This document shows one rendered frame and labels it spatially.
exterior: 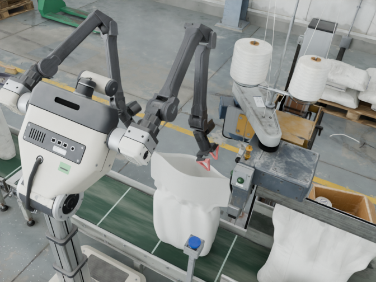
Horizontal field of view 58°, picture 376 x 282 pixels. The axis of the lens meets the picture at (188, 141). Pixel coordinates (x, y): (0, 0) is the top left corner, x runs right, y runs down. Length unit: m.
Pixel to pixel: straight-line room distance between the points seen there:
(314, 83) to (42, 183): 1.13
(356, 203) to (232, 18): 4.16
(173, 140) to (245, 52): 2.22
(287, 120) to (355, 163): 2.24
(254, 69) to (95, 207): 1.50
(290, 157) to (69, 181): 0.89
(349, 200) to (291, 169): 1.80
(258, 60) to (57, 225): 1.09
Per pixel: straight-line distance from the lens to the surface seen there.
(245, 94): 1.67
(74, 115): 1.33
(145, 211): 2.41
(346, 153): 3.97
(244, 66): 1.49
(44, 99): 1.42
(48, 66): 1.61
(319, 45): 1.63
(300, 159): 1.50
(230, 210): 1.60
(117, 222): 2.37
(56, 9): 6.78
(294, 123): 1.70
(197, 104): 1.53
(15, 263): 2.82
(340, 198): 3.18
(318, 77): 1.46
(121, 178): 2.60
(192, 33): 1.40
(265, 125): 1.49
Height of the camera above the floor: 2.27
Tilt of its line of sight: 40 degrees down
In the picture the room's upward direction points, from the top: 5 degrees clockwise
